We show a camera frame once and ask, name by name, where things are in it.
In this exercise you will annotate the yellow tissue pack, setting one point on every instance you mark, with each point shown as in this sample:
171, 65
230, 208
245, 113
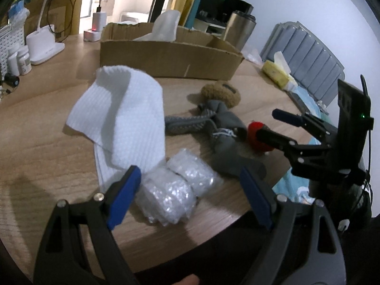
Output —
274, 71

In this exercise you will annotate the pack of cotton swabs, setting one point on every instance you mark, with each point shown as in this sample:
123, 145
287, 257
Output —
166, 197

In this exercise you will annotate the black television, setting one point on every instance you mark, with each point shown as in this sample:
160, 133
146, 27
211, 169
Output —
213, 3

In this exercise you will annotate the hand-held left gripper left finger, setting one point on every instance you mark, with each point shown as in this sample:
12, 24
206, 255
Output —
124, 197

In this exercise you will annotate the bubble wrap roll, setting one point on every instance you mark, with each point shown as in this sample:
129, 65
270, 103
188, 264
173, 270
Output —
194, 175

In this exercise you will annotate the white paper towel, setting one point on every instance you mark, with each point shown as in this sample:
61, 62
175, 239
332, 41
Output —
118, 109

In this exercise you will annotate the white washing machine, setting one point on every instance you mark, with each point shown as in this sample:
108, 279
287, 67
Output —
130, 17

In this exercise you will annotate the brown cardboard box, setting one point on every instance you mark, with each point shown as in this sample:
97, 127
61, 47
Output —
166, 59

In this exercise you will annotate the steel tumbler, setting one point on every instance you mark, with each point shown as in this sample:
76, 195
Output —
237, 29

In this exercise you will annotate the clear plastic bag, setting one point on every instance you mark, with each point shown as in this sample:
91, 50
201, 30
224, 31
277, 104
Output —
252, 55

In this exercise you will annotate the white pill bottle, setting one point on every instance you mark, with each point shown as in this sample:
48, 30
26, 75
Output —
13, 63
24, 61

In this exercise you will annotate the black round object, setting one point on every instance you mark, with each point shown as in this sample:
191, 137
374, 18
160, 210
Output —
11, 80

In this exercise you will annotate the grey padded headboard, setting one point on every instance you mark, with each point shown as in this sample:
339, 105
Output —
311, 62

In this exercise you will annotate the white plastic basket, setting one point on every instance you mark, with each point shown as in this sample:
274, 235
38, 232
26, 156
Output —
12, 44

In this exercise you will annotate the plain grey sock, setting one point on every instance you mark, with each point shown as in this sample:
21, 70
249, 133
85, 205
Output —
225, 154

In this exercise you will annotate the white charger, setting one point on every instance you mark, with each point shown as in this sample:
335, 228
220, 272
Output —
99, 21

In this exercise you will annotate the brown cardboard sheet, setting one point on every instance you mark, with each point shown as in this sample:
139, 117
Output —
61, 14

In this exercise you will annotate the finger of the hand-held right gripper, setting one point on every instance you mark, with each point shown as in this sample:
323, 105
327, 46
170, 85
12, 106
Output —
271, 136
286, 116

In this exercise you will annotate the white television cabinet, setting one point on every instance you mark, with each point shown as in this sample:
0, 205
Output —
210, 25

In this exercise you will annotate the light blue bed sheet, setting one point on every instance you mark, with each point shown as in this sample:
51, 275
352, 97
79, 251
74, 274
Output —
289, 187

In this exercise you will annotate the red plush ball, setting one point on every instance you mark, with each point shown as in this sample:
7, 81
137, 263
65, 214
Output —
252, 130

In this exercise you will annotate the blue and white packet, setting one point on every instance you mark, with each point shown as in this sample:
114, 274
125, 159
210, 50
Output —
18, 12

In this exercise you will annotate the grey sock with grip dots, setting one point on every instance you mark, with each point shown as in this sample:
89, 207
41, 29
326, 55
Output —
184, 123

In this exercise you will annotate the teal curtain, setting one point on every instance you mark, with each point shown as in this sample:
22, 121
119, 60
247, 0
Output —
197, 3

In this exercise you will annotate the white power strip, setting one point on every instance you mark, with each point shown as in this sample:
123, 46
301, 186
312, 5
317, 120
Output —
92, 35

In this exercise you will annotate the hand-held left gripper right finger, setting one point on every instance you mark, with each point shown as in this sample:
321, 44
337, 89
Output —
256, 197

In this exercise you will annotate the brown plush toy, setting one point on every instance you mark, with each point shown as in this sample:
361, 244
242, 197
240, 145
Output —
216, 93

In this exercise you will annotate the white tissue paper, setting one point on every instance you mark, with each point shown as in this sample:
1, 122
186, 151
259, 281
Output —
164, 25

